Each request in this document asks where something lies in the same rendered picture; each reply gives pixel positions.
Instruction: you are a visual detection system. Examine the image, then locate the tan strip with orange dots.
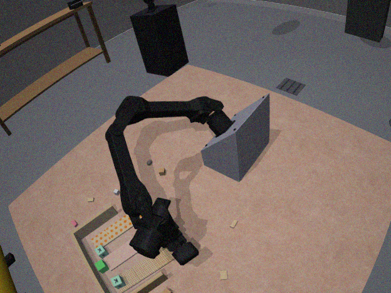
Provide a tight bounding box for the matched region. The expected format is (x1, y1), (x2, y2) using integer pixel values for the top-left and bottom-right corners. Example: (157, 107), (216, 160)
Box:
(121, 214), (133, 230)

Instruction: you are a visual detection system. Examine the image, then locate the olive-brown open shallow box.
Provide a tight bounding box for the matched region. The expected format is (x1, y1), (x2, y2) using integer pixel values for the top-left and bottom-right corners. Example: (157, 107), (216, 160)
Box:
(69, 202), (168, 293)

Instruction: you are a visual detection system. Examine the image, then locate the tan grid-patterned strip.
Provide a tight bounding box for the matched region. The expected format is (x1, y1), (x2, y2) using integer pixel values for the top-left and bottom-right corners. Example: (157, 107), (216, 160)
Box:
(151, 248), (175, 269)

